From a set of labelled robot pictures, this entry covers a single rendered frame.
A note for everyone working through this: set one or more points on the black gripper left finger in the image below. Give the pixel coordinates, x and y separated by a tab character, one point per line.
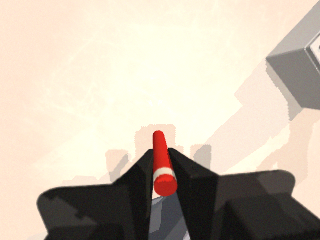
126	201

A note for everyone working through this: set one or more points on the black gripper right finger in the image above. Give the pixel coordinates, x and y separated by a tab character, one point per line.
202	193

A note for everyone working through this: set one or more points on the grey sloped panel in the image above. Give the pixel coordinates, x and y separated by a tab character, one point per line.
166	219

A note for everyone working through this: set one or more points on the red peg with white band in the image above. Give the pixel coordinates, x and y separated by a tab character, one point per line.
164	179

